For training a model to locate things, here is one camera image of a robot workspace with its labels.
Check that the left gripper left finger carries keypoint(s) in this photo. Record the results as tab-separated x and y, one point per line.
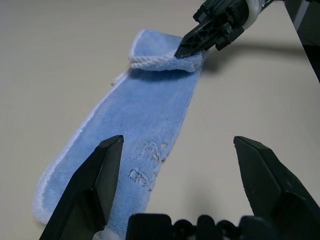
85	190

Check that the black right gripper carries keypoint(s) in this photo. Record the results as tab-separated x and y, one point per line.
230	17

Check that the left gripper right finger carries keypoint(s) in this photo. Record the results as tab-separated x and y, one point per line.
272	185

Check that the light blue embroidered towel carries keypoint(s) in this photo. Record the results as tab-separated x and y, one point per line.
140	112

